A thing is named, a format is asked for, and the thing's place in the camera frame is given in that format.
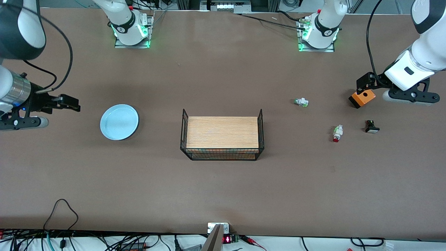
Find light blue round plate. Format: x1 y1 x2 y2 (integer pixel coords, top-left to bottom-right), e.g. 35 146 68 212
100 104 140 141

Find red push button switch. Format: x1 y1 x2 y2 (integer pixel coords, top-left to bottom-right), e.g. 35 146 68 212
332 124 345 143

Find wooden board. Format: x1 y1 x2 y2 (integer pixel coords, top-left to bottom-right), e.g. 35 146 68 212
186 116 260 149

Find orange button enclosure box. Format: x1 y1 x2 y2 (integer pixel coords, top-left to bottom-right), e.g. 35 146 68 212
348 89 377 109

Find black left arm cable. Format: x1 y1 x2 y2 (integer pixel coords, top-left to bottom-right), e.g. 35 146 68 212
366 0 384 80

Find black push button switch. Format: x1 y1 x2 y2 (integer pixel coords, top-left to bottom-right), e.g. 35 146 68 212
364 120 380 134

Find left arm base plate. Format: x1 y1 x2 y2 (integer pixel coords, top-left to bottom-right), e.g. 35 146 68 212
297 17 336 53

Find thin black looped cable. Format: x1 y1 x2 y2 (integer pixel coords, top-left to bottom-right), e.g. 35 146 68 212
43 198 79 232

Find short black table cable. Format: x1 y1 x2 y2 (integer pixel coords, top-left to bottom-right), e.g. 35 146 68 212
277 10 307 23

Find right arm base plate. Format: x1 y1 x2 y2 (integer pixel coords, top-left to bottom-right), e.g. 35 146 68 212
114 13 154 49

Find long black table cable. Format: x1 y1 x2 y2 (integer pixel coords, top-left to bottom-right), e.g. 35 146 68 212
233 12 303 30

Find black coiled cable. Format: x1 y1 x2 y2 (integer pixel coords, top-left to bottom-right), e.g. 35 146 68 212
350 237 386 248

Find black wire basket rack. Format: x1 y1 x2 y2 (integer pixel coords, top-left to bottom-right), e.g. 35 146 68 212
180 108 265 161

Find red clip lead wires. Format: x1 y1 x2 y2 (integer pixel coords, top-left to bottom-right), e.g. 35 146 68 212
240 235 268 251

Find white mount bracket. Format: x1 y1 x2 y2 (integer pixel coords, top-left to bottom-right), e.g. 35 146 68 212
207 222 231 234

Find grey camera mount bar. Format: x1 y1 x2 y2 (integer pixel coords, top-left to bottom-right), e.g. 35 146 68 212
201 224 224 251

